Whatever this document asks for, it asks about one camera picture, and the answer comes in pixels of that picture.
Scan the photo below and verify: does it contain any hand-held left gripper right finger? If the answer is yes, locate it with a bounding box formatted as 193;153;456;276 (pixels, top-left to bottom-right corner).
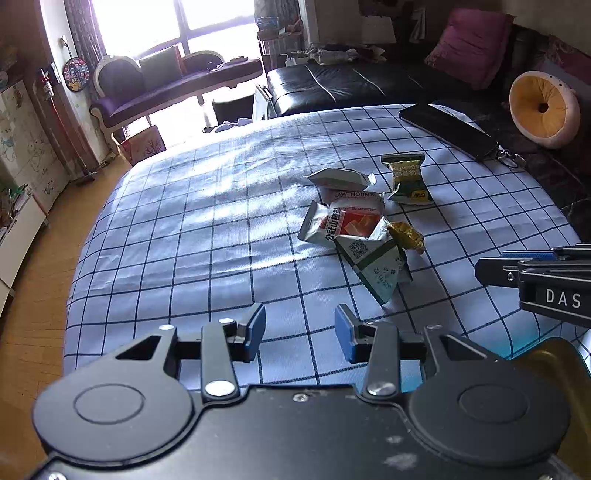
334;304;490;399

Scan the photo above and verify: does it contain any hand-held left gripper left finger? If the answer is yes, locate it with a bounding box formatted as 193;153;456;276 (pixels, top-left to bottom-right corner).
115;303;267;400

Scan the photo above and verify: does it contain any green white snack packet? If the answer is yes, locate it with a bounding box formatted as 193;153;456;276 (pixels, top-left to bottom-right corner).
335;217;413;305

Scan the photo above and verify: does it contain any teal tin box gold inside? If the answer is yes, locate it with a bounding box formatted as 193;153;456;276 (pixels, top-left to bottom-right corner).
503;337;591;467

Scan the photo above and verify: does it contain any gold wrapper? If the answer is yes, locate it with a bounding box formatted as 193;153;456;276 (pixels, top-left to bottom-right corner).
387;222;424;254

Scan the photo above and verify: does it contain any red white snack packet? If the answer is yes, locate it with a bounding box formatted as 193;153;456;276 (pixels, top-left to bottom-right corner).
298;202;384;245

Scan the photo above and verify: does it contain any white pink lettered snack packet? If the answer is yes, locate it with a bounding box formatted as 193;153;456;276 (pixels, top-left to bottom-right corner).
330;190;385;213

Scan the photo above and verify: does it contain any silver snack packet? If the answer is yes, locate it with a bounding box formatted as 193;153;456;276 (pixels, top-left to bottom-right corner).
308;168;377;190

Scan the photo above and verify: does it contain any metal snap hook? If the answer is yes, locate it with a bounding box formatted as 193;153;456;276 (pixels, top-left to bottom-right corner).
496;148;527;169

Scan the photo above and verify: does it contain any blue checked bedsheet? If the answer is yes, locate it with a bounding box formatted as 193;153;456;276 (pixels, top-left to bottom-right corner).
65;104;591;388

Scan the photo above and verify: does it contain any yellow round cushion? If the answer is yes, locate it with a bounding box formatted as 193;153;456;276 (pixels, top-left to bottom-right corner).
509;70;581;149

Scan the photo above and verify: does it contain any black rectangular case with keyring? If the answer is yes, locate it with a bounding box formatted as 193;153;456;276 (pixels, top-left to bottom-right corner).
399;103;499;161

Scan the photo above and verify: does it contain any floral cushion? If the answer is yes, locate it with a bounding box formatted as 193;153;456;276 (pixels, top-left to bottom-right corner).
545;34;591;93

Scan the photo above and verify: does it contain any white blue crumpled cloth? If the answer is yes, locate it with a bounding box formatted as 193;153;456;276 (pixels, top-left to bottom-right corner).
203;117;252;134

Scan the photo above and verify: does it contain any pink pillow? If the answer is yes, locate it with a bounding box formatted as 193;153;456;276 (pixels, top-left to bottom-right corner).
424;8;514;90

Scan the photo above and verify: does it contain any tree print paper bag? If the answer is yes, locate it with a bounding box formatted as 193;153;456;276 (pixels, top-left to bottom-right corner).
117;124;167;167

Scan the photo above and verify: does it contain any black ottoman stool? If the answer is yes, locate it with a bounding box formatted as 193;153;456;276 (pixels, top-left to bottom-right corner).
212;95;256;123

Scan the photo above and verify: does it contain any white framed panel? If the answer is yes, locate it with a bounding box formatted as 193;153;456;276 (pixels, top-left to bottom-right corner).
253;85;274;121

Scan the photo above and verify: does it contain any black leather sofa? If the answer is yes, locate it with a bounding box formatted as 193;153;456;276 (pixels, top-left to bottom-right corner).
265;60;444;116

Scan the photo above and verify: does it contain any low white cabinet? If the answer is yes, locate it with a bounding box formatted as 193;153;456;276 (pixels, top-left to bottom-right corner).
0;194;51;315

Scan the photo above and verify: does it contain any purple chaise sofa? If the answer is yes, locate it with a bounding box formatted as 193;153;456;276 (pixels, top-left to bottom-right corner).
90;46;264;144

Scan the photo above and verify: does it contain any white paper bag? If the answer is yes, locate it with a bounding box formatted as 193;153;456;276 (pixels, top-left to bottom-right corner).
361;15;397;44

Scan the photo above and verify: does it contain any pile of books and toys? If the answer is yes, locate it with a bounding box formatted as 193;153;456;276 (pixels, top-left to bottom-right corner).
0;182;31;232

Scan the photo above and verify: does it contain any red stick vacuum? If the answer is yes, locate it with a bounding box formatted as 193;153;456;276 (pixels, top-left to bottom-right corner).
39;68;100;185

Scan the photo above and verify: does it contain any green cushion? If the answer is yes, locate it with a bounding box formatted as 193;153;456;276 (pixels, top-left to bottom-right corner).
139;45;183;86

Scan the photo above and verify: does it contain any white cartoon cabinet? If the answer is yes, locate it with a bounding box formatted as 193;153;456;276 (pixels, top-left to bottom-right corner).
0;78;70;210

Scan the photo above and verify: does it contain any cluttered shelf rack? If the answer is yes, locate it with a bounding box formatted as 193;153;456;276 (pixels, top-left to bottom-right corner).
256;16;308;56

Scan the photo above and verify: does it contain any round colourful dartboard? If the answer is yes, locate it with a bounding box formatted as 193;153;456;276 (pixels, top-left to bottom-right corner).
62;58;90;92

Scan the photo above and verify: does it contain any large window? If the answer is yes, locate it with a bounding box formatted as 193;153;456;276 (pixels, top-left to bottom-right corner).
92;0;257;58

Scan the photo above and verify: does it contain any patterned curtain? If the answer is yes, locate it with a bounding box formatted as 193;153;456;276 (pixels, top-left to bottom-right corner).
65;0;109;61
254;0;319;42

